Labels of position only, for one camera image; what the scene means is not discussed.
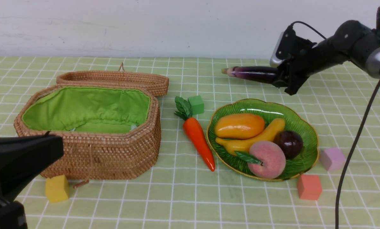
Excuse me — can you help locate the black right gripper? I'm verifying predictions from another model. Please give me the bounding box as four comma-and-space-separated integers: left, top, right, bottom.
271, 38, 349, 96

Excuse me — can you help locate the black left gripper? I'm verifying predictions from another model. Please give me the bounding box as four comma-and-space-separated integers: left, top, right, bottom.
0, 132, 64, 229

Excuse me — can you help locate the purple toy eggplant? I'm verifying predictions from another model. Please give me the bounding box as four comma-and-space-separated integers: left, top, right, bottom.
222, 66, 279, 84

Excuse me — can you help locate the yellow toy banana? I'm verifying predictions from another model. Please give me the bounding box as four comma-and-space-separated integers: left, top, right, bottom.
215, 118, 285, 156

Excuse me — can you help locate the dark purple toy mangosteen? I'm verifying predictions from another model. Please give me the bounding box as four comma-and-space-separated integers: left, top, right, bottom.
273, 130, 304, 160

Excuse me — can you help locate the orange toy mango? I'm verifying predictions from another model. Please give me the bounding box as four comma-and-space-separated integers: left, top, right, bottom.
214, 113, 265, 140

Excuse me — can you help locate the pink toy peach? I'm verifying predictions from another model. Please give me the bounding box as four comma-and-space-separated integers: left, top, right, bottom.
235, 141, 286, 179

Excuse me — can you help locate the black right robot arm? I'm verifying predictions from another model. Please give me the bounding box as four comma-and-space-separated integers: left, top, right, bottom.
270, 7, 380, 95

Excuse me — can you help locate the green leaf-shaped glass plate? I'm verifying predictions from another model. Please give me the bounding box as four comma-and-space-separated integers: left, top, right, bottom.
206, 99, 320, 182

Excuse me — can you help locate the yellow foam cube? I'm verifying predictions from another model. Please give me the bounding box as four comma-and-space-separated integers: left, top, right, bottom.
46, 175, 70, 203

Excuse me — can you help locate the pink-purple foam cube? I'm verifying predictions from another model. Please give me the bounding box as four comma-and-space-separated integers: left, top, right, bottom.
319, 147, 346, 171

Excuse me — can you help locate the woven wicker basket green lining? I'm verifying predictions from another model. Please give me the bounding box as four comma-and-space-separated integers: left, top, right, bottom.
14, 84, 162, 180

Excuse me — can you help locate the green foam cube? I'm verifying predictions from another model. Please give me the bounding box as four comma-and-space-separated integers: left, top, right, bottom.
187, 95, 205, 115

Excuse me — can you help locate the orange toy carrot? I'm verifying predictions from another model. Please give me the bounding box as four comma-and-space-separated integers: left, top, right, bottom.
174, 96, 216, 172

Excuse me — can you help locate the salmon red foam cube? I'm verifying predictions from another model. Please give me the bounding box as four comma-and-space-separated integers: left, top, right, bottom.
297, 174, 323, 201

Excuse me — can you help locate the woven wicker basket lid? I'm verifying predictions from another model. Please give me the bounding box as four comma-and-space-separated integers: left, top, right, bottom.
56, 64, 169, 97

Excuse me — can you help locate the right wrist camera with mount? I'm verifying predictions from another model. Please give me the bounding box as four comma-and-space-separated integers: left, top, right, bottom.
270, 25, 315, 67

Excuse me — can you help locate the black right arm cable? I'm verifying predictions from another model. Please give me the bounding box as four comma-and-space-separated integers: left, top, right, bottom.
289, 21, 380, 229

